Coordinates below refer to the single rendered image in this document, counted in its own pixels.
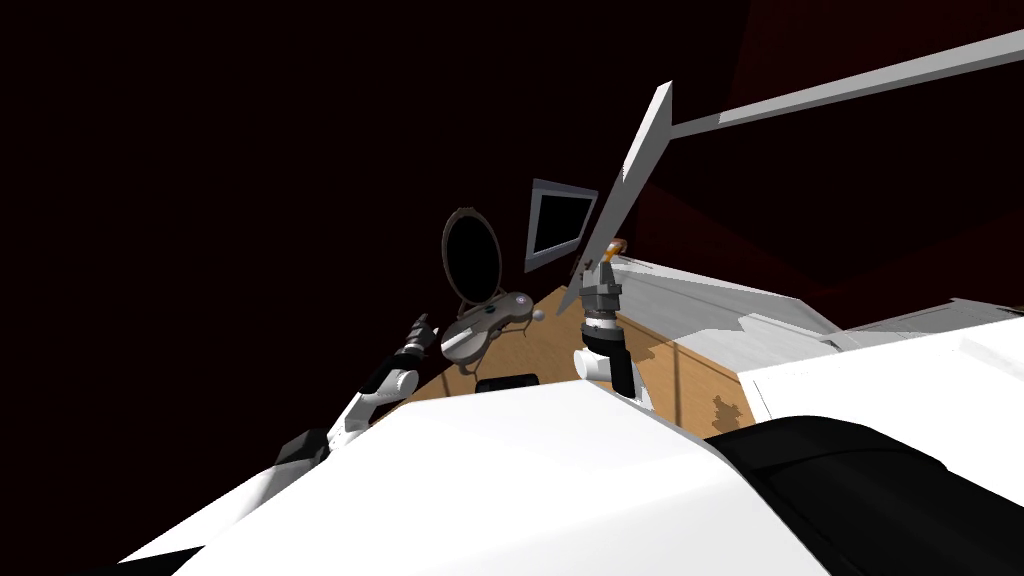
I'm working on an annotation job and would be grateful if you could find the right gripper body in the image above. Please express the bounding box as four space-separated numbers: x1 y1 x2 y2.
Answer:
578 279 625 323

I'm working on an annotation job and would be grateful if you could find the oval mirror on grey stand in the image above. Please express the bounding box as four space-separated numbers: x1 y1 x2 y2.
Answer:
438 204 549 377

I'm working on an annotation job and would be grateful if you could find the grey framed dark picture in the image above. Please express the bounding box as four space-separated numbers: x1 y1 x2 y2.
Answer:
524 178 600 274

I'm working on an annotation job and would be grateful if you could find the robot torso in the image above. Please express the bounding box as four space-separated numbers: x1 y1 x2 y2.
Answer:
171 372 833 576

